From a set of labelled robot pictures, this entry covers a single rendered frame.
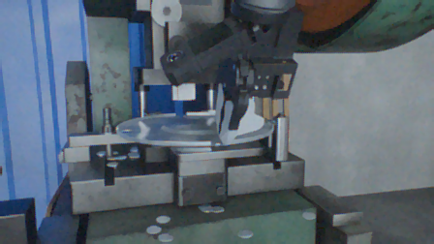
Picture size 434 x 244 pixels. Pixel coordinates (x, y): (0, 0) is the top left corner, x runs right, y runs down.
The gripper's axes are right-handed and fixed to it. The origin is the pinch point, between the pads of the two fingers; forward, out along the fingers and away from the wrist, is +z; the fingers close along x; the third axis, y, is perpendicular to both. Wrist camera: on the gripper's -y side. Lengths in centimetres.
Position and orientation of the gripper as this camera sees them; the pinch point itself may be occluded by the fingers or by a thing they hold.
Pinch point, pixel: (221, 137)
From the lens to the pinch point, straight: 53.3
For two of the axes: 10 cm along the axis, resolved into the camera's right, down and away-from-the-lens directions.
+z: -1.4, 8.2, 5.6
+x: -2.9, -5.7, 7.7
